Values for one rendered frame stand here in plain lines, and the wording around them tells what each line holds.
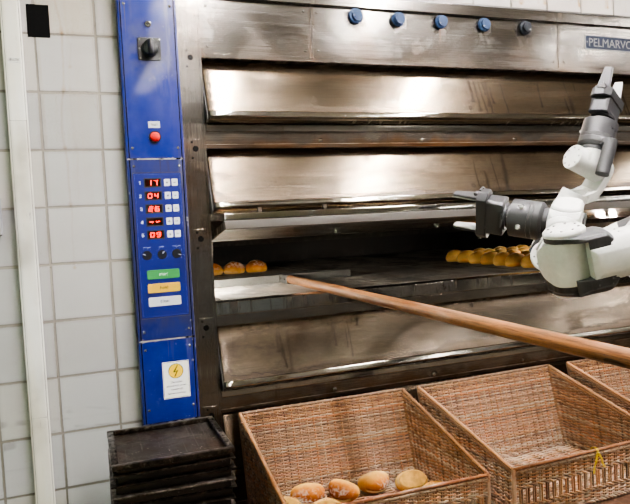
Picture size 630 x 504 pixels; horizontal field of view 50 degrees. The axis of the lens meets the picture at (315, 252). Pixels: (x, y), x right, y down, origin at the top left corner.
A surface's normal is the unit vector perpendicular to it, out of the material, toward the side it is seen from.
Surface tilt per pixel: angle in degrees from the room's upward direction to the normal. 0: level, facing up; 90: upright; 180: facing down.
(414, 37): 90
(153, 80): 90
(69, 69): 90
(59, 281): 90
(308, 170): 71
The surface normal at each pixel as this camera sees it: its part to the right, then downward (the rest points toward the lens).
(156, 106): 0.37, 0.03
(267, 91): 0.32, -0.33
